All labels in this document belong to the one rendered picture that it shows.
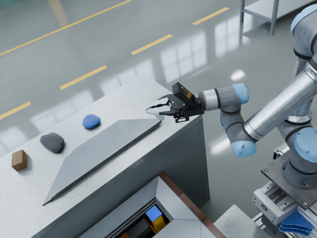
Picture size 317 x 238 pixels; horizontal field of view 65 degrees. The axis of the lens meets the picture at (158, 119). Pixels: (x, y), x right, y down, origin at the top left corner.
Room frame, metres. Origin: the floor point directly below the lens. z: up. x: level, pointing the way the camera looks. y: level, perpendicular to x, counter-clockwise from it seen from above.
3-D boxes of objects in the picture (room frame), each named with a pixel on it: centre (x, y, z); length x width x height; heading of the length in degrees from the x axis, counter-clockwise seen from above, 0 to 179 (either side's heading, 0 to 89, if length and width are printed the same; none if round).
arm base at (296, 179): (0.48, -0.52, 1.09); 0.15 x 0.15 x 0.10
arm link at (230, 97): (0.64, -0.27, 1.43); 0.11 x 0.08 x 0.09; 84
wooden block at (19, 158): (0.97, 0.80, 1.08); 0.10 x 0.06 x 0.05; 11
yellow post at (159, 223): (0.56, 0.14, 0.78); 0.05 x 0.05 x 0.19; 26
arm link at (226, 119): (0.62, -0.27, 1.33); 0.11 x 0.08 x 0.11; 174
